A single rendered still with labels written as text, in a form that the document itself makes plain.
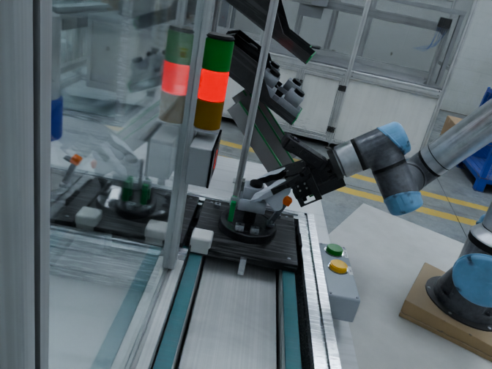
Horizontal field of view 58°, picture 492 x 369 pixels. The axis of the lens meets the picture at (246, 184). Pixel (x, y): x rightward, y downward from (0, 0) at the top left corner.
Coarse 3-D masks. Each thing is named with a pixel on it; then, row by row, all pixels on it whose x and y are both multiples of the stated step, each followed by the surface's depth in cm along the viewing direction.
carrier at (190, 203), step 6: (186, 198) 116; (192, 198) 116; (198, 198) 117; (186, 204) 113; (192, 204) 114; (186, 210) 110; (192, 210) 111; (186, 216) 107; (192, 216) 108; (186, 222) 105; (186, 228) 102; (186, 234) 101; (180, 240) 97; (180, 246) 97
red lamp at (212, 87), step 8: (208, 72) 72; (216, 72) 72; (224, 72) 73; (200, 80) 74; (208, 80) 73; (216, 80) 73; (224, 80) 74; (200, 88) 74; (208, 88) 73; (216, 88) 73; (224, 88) 74; (200, 96) 74; (208, 96) 74; (216, 96) 74; (224, 96) 75
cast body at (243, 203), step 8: (248, 184) 103; (256, 184) 101; (240, 192) 106; (248, 192) 101; (256, 192) 101; (232, 200) 104; (240, 200) 102; (248, 200) 102; (264, 200) 104; (240, 208) 103; (248, 208) 103; (256, 208) 103; (264, 208) 103
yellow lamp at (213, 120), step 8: (200, 104) 75; (208, 104) 74; (216, 104) 75; (200, 112) 75; (208, 112) 75; (216, 112) 75; (200, 120) 76; (208, 120) 76; (216, 120) 76; (200, 128) 76; (208, 128) 76; (216, 128) 77
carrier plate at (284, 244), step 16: (208, 208) 113; (224, 208) 115; (208, 224) 106; (288, 224) 114; (224, 240) 101; (272, 240) 105; (288, 240) 106; (224, 256) 97; (240, 256) 97; (256, 256) 97; (272, 256) 98; (288, 256) 100
